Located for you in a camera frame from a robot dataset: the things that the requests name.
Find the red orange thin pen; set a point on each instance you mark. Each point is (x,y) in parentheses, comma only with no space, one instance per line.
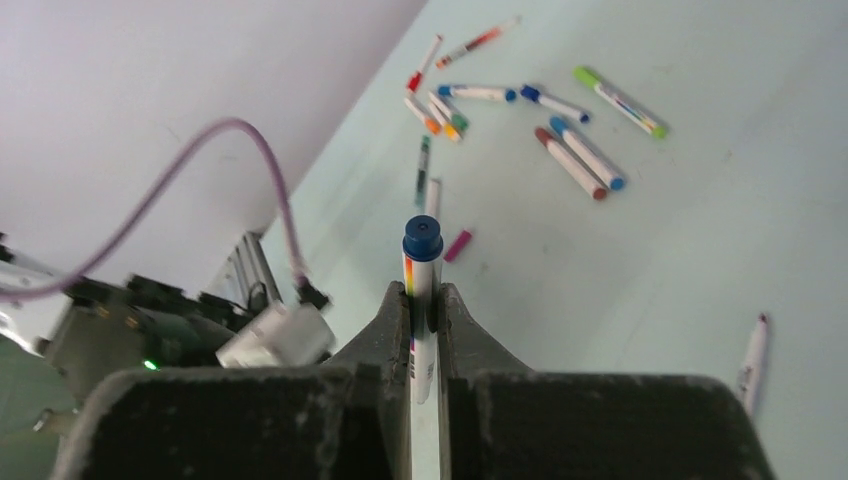
(482,39)

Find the green capped marker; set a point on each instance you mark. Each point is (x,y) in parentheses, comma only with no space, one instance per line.
(459,121)

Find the left aluminium frame rail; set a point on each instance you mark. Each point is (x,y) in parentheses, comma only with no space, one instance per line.
(245,277)

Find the light green marker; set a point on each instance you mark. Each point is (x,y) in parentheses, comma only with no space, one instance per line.
(628,107)

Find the blue marker beside brown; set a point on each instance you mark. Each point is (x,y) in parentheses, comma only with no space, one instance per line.
(590,156)

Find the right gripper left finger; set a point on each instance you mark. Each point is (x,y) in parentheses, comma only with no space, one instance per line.
(346,418)

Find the blue marker white body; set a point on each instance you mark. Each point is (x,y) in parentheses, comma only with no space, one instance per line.
(422,246)

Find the yellow capped marker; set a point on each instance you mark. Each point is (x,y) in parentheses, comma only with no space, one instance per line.
(447,128)

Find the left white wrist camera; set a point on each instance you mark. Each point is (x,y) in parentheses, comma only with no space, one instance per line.
(279,337)

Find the dark green thin pen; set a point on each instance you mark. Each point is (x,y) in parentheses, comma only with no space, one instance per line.
(422,171)

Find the magenta pen cap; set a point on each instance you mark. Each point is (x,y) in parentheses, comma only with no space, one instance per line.
(461,241)

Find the orange capped marker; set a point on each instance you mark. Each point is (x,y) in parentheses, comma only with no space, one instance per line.
(421,113)

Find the brown capped marker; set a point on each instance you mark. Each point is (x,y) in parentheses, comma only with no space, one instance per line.
(571,164)

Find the red capped marker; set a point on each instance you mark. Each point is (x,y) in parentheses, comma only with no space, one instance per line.
(416,78)

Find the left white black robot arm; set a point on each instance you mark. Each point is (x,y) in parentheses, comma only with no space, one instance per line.
(56,350)

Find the dark blue capped marker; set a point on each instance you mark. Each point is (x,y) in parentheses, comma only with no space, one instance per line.
(554,103)

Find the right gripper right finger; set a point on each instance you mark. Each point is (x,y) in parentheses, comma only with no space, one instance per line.
(500,419)

